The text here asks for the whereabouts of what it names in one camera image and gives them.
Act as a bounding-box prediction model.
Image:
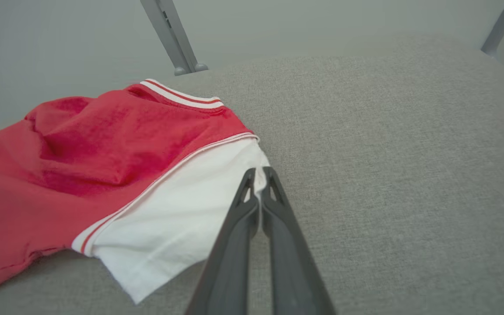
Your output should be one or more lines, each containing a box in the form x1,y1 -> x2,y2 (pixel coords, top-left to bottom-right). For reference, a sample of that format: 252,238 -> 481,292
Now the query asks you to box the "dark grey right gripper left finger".
185,167 -> 261,315

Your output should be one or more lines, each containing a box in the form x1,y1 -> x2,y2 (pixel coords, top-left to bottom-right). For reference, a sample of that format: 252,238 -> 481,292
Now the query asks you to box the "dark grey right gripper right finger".
260,166 -> 336,315

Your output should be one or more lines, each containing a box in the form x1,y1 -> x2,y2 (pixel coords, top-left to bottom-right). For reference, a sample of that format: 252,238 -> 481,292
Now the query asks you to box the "red white lettered jersey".
0,78 -> 271,305

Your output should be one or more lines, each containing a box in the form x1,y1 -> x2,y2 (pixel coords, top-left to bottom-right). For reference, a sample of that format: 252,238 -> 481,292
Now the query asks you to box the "grey table leg with caster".
480,0 -> 504,58

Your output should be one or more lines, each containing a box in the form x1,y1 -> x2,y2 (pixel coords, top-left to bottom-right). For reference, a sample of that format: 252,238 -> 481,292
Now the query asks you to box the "grey partition post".
140,0 -> 209,76

